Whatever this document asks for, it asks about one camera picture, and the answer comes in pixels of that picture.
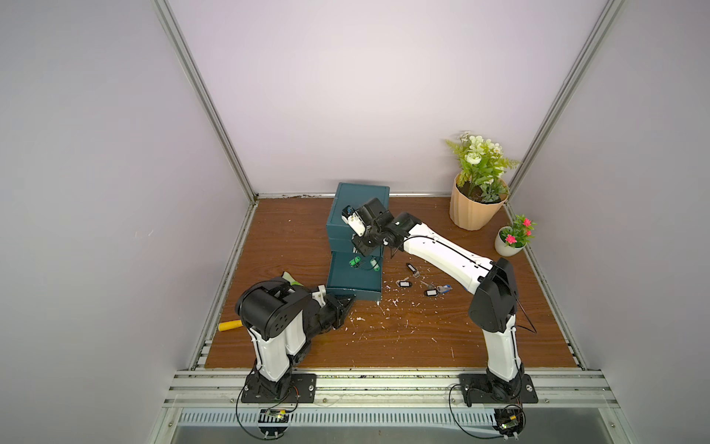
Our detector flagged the keys with black tag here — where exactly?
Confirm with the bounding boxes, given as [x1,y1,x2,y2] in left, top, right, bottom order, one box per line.
[406,263,420,278]

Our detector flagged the teal three-drawer cabinet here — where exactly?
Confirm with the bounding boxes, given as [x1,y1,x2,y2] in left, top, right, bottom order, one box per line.
[327,182,390,253]

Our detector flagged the teal bottom drawer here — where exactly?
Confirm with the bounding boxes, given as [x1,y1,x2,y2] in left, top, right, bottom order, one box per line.
[325,253,383,302]

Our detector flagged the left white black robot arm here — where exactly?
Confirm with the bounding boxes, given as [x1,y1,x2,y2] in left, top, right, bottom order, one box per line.
[235,273,356,399]

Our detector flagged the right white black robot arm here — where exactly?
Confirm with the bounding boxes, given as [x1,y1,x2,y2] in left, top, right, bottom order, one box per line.
[341,198,523,400]

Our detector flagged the black green work glove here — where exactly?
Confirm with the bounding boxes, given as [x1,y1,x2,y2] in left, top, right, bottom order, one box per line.
[281,271,301,286]

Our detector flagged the teal garden hand rake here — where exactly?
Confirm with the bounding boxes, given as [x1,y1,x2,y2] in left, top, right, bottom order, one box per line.
[217,320,243,332]

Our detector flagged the large white-flower potted plant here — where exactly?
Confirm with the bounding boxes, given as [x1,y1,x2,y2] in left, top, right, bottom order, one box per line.
[445,131,520,231]

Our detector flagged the left electronics board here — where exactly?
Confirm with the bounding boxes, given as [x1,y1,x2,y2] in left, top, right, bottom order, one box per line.
[257,409,291,440]

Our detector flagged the electronics board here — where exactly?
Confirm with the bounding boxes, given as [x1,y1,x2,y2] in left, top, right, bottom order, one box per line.
[493,405,526,440]
[257,409,291,440]

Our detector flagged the small pink-flower potted plant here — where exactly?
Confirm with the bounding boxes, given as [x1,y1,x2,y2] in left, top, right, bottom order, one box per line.
[495,215,537,257]

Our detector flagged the right electronics board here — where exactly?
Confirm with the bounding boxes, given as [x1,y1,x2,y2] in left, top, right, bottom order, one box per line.
[493,405,526,440]

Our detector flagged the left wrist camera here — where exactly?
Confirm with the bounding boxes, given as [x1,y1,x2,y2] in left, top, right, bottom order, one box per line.
[312,285,327,307]

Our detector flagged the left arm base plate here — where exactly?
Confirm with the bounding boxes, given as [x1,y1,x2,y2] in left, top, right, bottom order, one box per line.
[240,373,317,404]

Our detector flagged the aluminium front rail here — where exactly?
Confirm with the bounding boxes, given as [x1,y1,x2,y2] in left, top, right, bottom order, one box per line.
[163,368,619,408]

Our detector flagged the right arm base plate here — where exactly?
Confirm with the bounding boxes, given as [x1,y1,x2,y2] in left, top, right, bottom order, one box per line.
[459,372,539,407]

